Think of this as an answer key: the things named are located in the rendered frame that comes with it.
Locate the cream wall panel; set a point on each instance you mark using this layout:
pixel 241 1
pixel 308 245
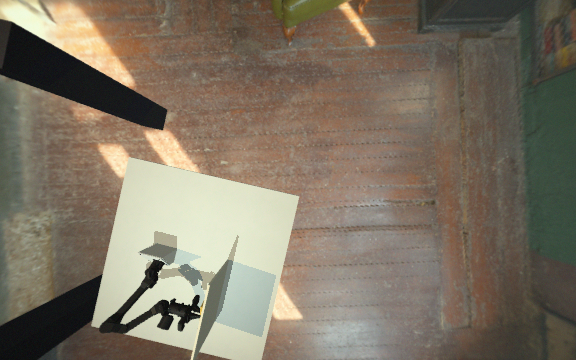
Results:
pixel 209 310

